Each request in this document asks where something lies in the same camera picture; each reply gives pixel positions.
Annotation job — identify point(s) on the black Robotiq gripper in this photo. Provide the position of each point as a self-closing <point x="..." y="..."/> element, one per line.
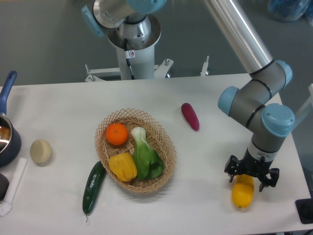
<point x="251" y="166"/>

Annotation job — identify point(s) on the blue plastic bag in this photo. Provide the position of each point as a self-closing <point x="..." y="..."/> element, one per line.
<point x="287" y="10"/>

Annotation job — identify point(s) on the beige round potato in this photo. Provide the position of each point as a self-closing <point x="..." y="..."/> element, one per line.
<point x="40" y="151"/>

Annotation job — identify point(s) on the yellow mango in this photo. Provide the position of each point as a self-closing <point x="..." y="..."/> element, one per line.
<point x="243" y="191"/>

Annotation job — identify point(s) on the dark round object left edge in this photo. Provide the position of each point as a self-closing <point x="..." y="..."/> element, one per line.
<point x="4" y="184"/>

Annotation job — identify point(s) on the yellow bell pepper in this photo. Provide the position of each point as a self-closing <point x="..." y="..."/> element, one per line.
<point x="123" y="166"/>

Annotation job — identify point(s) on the purple sweet potato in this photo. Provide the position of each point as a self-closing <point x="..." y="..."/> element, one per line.
<point x="190" y="116"/>

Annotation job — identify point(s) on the orange tangerine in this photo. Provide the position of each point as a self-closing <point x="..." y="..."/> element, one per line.
<point x="116" y="134"/>

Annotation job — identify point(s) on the white plastic spatula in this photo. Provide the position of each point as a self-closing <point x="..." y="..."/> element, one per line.
<point x="6" y="204"/>

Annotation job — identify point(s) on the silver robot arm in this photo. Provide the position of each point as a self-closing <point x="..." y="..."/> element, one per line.
<point x="133" y="30"/>

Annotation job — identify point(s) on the black device right edge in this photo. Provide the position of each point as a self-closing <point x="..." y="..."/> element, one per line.
<point x="305" y="210"/>

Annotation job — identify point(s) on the blue saucepan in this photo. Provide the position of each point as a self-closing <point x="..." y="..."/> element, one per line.
<point x="10" y="140"/>

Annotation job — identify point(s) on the green bok choy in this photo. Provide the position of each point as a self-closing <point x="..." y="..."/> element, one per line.
<point x="148" y="162"/>

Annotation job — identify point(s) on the dark green cucumber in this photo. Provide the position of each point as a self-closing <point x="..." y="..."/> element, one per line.
<point x="92" y="188"/>

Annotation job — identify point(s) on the woven wicker basket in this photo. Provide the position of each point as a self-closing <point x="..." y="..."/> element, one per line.
<point x="155" y="135"/>

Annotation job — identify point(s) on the white frame right edge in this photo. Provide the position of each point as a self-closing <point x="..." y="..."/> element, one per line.
<point x="305" y="109"/>

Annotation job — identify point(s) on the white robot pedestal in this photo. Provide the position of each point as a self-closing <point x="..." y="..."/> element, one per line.
<point x="133" y="64"/>

